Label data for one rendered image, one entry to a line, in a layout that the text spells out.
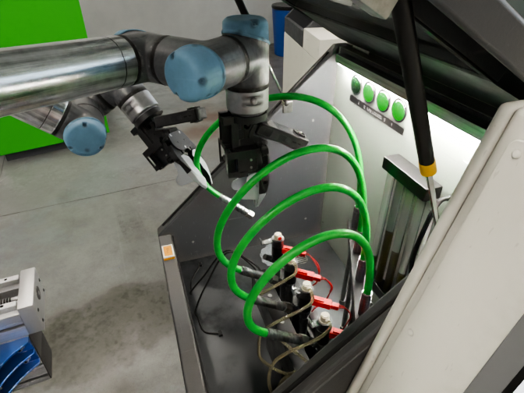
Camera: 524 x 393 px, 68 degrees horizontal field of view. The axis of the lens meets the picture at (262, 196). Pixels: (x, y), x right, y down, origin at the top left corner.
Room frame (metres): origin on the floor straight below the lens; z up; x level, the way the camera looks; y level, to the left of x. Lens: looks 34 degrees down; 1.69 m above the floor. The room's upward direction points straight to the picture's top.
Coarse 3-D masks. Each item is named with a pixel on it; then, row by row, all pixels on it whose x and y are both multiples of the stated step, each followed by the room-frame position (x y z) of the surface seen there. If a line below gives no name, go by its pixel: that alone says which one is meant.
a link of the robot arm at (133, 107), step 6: (144, 90) 0.86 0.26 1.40; (132, 96) 0.83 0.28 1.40; (138, 96) 0.84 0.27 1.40; (144, 96) 0.84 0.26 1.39; (150, 96) 0.86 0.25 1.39; (126, 102) 0.83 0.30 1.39; (132, 102) 0.83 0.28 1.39; (138, 102) 0.83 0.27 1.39; (144, 102) 0.83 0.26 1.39; (150, 102) 0.84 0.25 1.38; (156, 102) 0.85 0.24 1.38; (126, 108) 0.82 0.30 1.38; (132, 108) 0.82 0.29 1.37; (138, 108) 0.82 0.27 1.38; (144, 108) 0.82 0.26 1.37; (126, 114) 0.83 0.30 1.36; (132, 114) 0.82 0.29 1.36; (138, 114) 0.82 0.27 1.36; (132, 120) 0.82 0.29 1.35
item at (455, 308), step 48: (480, 144) 0.38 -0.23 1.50; (480, 192) 0.35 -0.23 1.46; (432, 240) 0.37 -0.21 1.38; (480, 240) 0.32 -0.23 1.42; (432, 288) 0.33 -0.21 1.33; (480, 288) 0.29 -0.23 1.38; (384, 336) 0.35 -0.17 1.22; (432, 336) 0.30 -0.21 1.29; (480, 336) 0.26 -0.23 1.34; (384, 384) 0.31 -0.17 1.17; (432, 384) 0.27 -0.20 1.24
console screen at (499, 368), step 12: (516, 324) 0.24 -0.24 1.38; (516, 336) 0.24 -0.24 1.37; (504, 348) 0.24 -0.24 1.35; (516, 348) 0.23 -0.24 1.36; (492, 360) 0.24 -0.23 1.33; (504, 360) 0.23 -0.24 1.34; (516, 360) 0.22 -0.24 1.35; (480, 372) 0.24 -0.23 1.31; (492, 372) 0.23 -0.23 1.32; (504, 372) 0.23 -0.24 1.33; (516, 372) 0.22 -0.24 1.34; (480, 384) 0.23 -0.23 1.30; (492, 384) 0.22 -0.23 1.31; (504, 384) 0.22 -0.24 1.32; (516, 384) 0.21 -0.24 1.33
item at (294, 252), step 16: (304, 240) 0.45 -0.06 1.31; (320, 240) 0.45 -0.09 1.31; (288, 256) 0.43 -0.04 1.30; (368, 256) 0.48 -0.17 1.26; (272, 272) 0.42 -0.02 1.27; (368, 272) 0.48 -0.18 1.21; (256, 288) 0.42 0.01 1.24; (368, 288) 0.48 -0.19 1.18; (368, 304) 0.48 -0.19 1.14; (272, 336) 0.42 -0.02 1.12; (288, 336) 0.44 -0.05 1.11; (304, 336) 0.45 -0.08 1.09
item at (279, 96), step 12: (276, 96) 0.76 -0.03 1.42; (288, 96) 0.76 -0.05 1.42; (300, 96) 0.76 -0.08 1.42; (312, 96) 0.76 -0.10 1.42; (324, 108) 0.76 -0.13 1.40; (336, 108) 0.76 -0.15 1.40; (216, 120) 0.78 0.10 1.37; (348, 132) 0.75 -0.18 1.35; (204, 144) 0.78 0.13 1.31; (360, 156) 0.75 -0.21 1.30; (216, 192) 0.78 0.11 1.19
